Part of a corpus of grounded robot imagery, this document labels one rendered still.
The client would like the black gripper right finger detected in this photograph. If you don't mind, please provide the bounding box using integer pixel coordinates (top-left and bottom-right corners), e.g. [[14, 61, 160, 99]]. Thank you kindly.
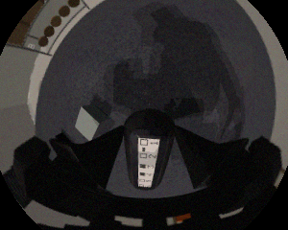
[[175, 126, 249, 189]]

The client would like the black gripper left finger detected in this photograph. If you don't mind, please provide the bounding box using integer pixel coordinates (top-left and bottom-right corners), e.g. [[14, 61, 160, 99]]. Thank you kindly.
[[49, 126, 124, 190]]

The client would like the dark grey switch panel with green rocker switches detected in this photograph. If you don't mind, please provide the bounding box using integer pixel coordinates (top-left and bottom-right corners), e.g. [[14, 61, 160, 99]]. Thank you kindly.
[[124, 108, 175, 191]]

